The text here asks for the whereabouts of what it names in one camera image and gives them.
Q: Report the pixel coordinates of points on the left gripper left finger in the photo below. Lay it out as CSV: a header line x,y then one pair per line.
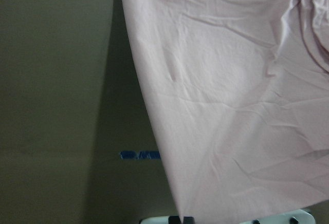
x,y
174,220

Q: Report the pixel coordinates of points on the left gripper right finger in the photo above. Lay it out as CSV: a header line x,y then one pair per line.
x,y
189,220

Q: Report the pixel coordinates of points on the pink Snoopy t-shirt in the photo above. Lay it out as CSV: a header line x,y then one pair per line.
x,y
237,95

